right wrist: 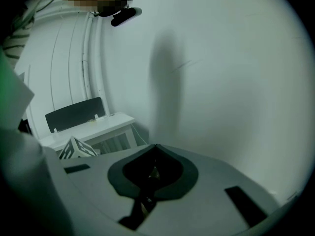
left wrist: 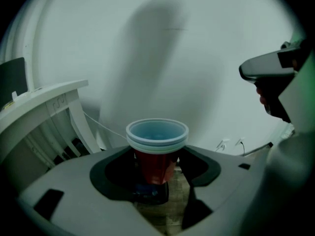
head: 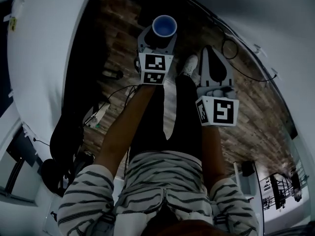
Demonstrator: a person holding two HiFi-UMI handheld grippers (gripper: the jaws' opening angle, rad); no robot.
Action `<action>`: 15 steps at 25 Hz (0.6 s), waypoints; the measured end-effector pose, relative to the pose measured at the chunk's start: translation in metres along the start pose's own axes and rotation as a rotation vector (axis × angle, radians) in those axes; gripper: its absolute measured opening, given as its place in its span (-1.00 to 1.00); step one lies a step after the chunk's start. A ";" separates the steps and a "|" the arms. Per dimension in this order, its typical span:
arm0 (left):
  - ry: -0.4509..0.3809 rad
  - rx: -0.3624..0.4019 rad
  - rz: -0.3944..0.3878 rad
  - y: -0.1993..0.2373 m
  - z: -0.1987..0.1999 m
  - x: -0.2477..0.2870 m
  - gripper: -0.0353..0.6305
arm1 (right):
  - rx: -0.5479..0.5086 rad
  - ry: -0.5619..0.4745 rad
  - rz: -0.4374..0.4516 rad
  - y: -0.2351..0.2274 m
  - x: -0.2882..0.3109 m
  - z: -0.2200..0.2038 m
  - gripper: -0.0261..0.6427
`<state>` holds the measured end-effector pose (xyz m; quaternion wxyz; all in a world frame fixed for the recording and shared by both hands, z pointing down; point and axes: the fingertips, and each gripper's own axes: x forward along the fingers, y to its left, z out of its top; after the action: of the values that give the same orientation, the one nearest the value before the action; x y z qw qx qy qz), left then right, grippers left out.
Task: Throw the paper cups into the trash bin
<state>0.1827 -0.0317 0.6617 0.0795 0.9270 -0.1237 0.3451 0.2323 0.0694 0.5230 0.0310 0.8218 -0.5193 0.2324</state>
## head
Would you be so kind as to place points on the black box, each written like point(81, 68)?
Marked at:
point(248, 168)

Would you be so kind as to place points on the blue paper cup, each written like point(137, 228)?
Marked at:
point(164, 25)

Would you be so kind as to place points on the person's left forearm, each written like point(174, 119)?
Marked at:
point(123, 131)

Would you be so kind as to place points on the person's right hand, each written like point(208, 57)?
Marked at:
point(217, 93)

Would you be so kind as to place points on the striped white shirt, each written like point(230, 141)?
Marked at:
point(157, 188)

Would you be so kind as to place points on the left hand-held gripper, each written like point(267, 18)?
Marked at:
point(154, 63)

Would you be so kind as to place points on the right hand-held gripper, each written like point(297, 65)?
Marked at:
point(222, 112)

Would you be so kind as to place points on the yellow sticker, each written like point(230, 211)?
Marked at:
point(12, 24)

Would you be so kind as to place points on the white shoe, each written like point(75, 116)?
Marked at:
point(189, 64)

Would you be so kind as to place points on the white power strip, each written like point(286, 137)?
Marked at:
point(97, 115)

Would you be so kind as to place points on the black metal rack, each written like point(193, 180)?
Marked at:
point(278, 192)

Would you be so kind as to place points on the person's right forearm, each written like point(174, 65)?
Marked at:
point(214, 154)

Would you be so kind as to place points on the black trousers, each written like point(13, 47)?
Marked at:
point(182, 112)

